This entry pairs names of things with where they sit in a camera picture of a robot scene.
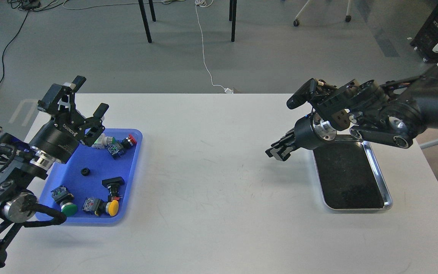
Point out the black table leg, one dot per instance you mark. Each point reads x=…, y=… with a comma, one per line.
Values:
x=145, y=19
x=232, y=18

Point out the small black gear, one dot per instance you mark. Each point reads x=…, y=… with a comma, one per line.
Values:
x=85, y=171

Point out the blue plastic tray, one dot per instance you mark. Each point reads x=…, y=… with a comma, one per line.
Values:
x=102, y=166

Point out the silver metal tray black mat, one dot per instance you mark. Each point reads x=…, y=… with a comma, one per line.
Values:
x=350, y=177

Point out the black equipment cart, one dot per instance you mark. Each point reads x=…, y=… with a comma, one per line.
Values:
x=427, y=38

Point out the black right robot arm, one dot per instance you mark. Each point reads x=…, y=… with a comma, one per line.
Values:
x=393, y=113

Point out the white chair base wheels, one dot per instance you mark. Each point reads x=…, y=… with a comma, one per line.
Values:
x=311, y=11

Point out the yellow push button switch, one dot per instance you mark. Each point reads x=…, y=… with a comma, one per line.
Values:
x=97, y=206

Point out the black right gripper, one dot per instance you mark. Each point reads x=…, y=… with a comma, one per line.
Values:
x=309, y=132

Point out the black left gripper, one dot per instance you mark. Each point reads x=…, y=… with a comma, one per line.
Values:
x=67, y=128

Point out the green white push button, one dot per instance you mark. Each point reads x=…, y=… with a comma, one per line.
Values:
x=104, y=141

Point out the green round push button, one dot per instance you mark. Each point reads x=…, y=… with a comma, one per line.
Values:
x=64, y=198

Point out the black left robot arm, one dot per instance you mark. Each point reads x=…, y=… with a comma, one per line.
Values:
x=19, y=207

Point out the red push button switch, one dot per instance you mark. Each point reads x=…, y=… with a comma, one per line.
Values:
x=118, y=148

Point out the black square push button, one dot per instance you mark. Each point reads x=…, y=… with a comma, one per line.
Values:
x=113, y=186

